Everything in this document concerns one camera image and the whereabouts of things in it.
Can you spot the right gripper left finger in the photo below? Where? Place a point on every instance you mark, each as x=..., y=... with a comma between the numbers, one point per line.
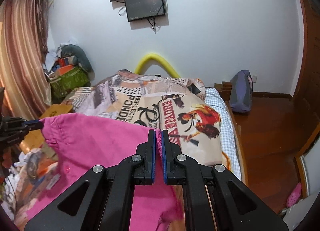
x=102, y=198

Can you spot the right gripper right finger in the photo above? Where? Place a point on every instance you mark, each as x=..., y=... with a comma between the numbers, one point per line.
x=214, y=198

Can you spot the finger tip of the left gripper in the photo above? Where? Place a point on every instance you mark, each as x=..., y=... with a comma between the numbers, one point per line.
x=14, y=129

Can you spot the pink pants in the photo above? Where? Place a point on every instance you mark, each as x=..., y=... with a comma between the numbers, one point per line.
x=82, y=142

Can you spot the yellow cardboard box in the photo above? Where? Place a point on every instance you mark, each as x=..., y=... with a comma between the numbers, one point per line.
x=35, y=139

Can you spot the blue checkered bed sheet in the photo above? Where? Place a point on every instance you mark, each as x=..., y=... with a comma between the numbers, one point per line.
x=230, y=157

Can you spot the pink clog shoe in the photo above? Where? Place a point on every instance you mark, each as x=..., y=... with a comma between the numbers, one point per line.
x=294, y=196

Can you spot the striped brown curtain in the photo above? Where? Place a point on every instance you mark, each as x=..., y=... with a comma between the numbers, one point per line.
x=24, y=35

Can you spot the grey plush toy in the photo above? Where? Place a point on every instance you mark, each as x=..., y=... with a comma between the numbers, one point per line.
x=76, y=56

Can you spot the newspaper print blanket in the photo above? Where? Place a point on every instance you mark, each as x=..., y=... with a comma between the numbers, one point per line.
x=173, y=104

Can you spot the purple grey backpack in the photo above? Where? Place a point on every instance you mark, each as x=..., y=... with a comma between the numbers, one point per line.
x=241, y=94

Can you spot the brown wooden door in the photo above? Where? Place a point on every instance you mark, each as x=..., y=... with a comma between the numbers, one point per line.
x=306, y=96

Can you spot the yellow foam headboard tube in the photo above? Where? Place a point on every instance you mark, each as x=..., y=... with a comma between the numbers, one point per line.
x=154, y=59

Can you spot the small black monitor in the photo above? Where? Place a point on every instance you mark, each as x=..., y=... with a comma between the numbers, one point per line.
x=144, y=9

